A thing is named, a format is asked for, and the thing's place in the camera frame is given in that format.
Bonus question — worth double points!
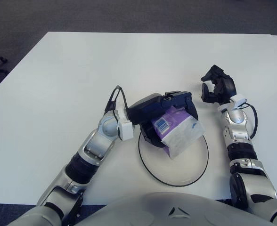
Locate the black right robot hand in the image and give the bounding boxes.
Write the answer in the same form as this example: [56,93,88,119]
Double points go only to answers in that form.
[200,65,236,104]

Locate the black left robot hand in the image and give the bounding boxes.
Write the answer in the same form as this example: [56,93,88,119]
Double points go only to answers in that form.
[127,90,199,148]

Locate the purple tissue paper pack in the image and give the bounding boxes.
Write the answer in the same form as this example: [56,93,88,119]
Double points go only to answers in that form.
[150,105,205,159]

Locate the white plate with black rim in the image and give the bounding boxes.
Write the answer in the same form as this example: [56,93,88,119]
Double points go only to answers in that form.
[138,128,209,188]

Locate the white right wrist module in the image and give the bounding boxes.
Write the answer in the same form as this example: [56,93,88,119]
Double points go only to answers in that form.
[231,93,247,109]

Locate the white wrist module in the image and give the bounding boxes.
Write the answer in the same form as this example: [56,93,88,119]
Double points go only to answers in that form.
[116,105,134,141]
[231,93,247,109]

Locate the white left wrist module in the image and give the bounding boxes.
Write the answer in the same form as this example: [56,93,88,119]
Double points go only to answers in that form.
[116,105,134,141]

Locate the grey robot torso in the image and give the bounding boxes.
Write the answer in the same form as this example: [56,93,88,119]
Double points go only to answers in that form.
[10,192,277,226]

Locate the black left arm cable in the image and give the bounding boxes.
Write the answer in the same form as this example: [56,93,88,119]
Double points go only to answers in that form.
[104,85,127,123]

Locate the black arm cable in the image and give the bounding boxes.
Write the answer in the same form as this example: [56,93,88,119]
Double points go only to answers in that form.
[104,85,127,123]
[243,103,258,141]

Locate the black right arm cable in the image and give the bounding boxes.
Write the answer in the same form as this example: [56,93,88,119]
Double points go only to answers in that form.
[243,103,258,141]

